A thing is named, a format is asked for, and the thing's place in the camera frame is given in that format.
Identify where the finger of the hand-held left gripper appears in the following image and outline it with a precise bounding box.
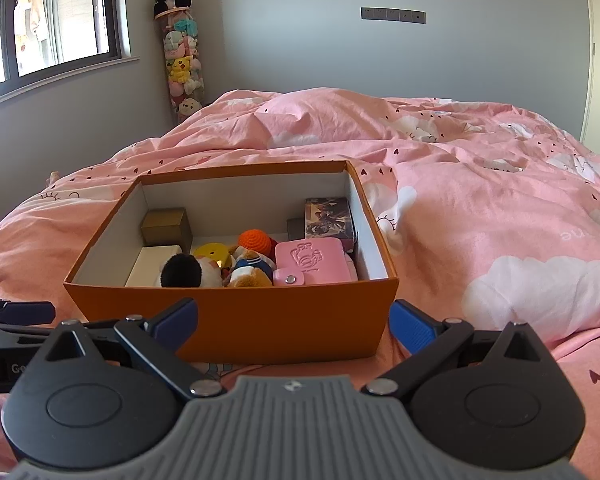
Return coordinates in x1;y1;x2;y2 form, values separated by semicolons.
0;324;56;359
0;300;57;326

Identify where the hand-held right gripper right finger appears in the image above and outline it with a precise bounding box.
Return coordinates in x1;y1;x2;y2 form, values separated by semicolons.
361;299;551;395

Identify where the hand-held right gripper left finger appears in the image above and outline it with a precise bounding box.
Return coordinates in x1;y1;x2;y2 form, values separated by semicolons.
42;297;226;397

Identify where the white plush with black ear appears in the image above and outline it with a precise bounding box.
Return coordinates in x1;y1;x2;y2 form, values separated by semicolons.
152;254;226;288

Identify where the long white box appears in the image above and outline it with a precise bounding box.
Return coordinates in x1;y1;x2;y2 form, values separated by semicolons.
125;245;185;288

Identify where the yellow black toy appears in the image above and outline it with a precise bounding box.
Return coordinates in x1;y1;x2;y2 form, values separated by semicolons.
190;242;231;267

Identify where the pilot plush with blue cap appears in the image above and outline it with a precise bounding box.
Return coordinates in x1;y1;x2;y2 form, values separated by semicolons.
222;246;276;288

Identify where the small brown cardboard box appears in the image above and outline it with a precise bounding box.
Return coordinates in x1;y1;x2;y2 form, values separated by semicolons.
140;207;193;248

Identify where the orange cardboard box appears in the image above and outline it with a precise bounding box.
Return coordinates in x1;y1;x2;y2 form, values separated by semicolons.
62;160;400;365

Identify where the orange crochet ball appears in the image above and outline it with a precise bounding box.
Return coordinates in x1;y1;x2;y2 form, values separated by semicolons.
237;230;276;256

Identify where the pink snap-button case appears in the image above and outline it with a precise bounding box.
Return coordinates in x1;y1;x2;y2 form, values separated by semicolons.
272;239;353;286

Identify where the illustrated card box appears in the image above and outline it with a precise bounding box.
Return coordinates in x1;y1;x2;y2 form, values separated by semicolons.
304;196;356;253

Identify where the pink printed blanket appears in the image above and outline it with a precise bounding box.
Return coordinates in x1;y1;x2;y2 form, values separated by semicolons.
0;87;600;480

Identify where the clear tube of plush toys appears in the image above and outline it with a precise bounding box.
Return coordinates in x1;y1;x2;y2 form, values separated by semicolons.
155;7;208;123

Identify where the grey wall switch panel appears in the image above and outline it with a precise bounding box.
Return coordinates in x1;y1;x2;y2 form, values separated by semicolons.
360;6;427;25

